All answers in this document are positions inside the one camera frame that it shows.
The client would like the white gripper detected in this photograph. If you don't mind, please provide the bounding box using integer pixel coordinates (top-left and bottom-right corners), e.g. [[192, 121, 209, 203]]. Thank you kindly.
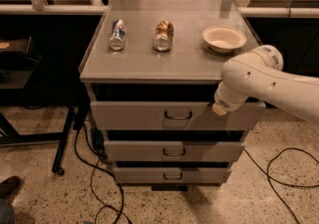
[[212, 82, 248, 115]]

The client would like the grey top drawer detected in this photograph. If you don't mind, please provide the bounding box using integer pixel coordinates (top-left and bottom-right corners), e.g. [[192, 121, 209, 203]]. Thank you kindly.
[[91, 102, 265, 130]]

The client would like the grey drawer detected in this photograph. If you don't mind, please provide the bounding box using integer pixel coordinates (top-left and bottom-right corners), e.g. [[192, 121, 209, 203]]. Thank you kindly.
[[105, 141, 244, 162], [91, 102, 265, 130], [114, 167, 231, 184]]

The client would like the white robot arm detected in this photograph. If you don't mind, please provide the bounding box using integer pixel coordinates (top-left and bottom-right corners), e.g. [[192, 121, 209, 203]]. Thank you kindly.
[[212, 45, 319, 124]]

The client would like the grey drawer cabinet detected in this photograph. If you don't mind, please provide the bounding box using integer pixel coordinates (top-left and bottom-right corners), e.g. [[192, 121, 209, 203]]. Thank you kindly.
[[79, 0, 267, 192]]

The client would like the grey middle drawer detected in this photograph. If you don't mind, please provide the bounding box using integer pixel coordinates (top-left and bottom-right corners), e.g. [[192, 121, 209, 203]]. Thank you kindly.
[[105, 141, 244, 162]]

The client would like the grey bottom drawer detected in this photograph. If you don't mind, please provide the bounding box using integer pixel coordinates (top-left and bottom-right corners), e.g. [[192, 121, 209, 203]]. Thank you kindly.
[[114, 167, 231, 184]]

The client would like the white bowl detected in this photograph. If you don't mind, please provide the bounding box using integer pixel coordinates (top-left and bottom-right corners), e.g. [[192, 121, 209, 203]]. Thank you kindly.
[[202, 26, 247, 53]]

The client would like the orange soda can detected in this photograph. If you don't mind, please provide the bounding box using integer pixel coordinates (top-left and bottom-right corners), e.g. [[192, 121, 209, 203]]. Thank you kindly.
[[153, 21, 174, 52]]

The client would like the blue soda can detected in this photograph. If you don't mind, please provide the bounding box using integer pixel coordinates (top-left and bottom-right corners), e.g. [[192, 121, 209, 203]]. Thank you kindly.
[[109, 19, 127, 51]]

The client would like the dark shoe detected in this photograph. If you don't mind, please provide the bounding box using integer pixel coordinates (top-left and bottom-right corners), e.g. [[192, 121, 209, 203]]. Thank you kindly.
[[0, 175, 22, 200]]

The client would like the black floor cable right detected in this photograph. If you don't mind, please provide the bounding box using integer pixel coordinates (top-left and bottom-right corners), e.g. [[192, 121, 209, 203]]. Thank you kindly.
[[243, 147, 319, 224]]

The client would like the black floor cable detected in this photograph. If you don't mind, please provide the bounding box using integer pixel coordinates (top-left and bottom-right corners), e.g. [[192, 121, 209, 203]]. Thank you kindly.
[[73, 119, 134, 224], [243, 147, 319, 224]]

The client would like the black floor cable left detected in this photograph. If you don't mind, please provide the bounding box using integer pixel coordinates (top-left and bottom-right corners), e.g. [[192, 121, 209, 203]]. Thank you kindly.
[[73, 119, 134, 224]]

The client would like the black table frame left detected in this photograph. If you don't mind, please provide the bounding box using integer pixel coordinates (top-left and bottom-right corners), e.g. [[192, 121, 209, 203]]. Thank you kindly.
[[0, 108, 74, 176]]

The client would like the white horizontal rail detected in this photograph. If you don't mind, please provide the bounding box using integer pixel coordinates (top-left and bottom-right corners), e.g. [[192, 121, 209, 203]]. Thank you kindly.
[[0, 4, 319, 19]]

